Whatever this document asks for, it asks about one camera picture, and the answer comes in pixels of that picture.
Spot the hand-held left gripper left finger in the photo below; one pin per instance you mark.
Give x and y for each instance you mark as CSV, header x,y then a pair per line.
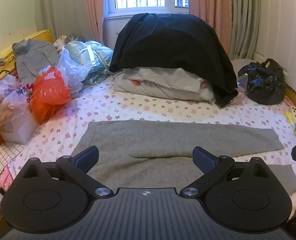
x,y
88,159

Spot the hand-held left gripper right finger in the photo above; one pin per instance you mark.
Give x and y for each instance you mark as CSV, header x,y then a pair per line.
x,y
202,160

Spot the grey pants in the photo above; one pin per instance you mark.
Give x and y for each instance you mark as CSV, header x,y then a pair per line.
x,y
163,140

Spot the yellow patterned cloth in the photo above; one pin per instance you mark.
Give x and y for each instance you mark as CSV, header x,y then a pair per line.
x,y
294,116

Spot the white box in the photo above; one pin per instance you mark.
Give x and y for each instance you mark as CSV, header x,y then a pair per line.
x,y
18,130

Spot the checkered cloth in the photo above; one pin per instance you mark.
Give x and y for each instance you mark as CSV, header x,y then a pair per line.
x,y
9,155

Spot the black plastic bag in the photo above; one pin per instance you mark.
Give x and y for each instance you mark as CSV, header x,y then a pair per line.
x,y
264,83

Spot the small clear plastic bag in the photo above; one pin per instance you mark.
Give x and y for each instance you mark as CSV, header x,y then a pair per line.
x,y
241,82

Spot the pink cloth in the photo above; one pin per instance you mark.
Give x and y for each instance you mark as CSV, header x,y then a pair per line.
x,y
0,176

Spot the white folded quilt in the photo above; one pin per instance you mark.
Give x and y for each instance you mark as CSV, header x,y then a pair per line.
x,y
158,82

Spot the white cushion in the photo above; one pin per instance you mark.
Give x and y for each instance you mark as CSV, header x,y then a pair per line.
x,y
240,66

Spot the clear bag with brown contents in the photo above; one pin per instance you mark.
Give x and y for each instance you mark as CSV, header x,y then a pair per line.
x,y
5,100

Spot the light blue bedding package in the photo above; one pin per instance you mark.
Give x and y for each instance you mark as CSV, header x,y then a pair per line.
x,y
98,55

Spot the grey jacket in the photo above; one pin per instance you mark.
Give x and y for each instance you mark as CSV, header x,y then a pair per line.
x,y
34,57

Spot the white plush toy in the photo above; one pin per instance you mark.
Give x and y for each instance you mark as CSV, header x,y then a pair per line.
x,y
60,43

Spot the black coat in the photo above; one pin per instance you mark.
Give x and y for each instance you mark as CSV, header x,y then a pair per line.
x,y
173,45

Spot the white wardrobe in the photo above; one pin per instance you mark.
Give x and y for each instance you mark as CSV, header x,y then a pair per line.
x,y
285,30

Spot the pale green curtain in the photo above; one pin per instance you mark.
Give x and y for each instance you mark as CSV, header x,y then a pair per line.
x,y
244,17
60,5

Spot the pink curtain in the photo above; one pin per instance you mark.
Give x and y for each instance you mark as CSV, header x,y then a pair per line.
x,y
209,5
94,7

